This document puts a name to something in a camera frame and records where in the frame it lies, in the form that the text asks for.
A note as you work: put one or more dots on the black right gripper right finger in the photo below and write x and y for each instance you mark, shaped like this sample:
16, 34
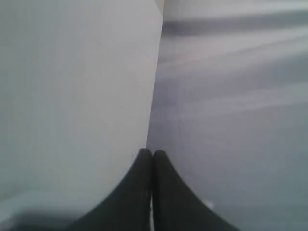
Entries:
175, 206

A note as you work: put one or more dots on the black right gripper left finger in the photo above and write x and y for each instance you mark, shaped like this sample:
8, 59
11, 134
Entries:
127, 207

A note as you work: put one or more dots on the white microwave door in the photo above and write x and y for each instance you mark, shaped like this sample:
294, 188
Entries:
76, 87

